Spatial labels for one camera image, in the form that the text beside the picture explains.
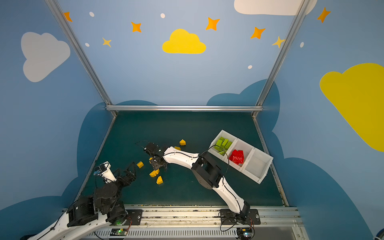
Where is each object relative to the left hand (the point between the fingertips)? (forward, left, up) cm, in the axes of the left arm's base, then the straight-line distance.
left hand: (131, 167), depth 71 cm
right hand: (+12, -10, -17) cm, 23 cm away
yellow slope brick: (+26, -22, -17) cm, 39 cm away
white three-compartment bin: (+11, -65, -13) cm, 68 cm away
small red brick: (+15, -58, -16) cm, 62 cm away
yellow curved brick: (+4, -7, -17) cm, 18 cm away
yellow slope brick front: (0, -11, -17) cm, 20 cm away
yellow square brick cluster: (+13, -3, -16) cm, 21 cm away
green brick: (+25, -50, -17) cm, 58 cm away
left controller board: (-24, +6, -20) cm, 32 cm away
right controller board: (-24, -55, -19) cm, 64 cm away
